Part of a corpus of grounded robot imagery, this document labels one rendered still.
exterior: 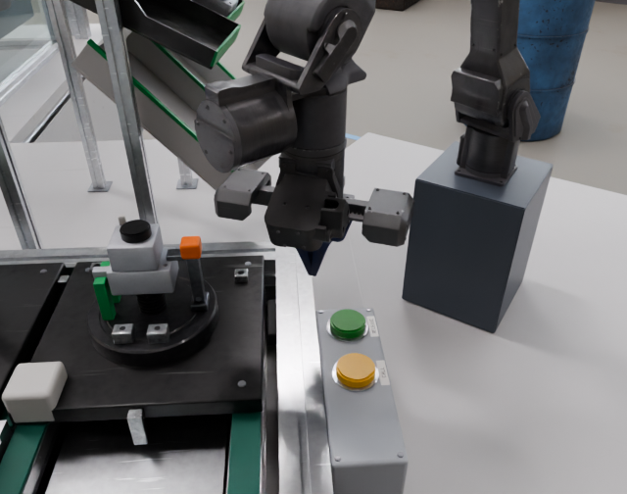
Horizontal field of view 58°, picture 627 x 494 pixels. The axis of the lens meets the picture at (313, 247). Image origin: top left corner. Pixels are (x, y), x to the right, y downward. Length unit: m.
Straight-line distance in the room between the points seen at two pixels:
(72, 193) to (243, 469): 0.78
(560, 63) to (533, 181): 2.78
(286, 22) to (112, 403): 0.38
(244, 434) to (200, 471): 0.06
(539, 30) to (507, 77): 2.74
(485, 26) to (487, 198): 0.20
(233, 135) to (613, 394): 0.57
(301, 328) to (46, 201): 0.68
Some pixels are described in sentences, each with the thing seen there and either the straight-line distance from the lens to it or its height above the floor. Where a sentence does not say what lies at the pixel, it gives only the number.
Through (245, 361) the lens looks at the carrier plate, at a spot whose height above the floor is 0.97.
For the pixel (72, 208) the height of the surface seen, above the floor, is 0.86.
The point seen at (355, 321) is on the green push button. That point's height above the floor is 0.97.
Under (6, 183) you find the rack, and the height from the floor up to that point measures 1.05.
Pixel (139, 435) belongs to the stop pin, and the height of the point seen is 0.94.
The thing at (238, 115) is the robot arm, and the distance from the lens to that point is 0.44.
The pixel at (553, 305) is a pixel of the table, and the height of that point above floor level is 0.86.
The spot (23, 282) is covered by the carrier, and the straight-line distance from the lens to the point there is 0.78.
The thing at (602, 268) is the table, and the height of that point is 0.86.
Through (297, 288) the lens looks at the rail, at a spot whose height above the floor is 0.95.
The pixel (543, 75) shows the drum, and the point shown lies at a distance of 3.50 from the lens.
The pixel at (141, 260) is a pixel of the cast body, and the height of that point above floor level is 1.07.
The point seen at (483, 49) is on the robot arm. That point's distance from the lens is 0.68.
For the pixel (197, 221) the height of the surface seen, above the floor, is 0.86.
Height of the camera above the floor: 1.40
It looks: 35 degrees down
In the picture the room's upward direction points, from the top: straight up
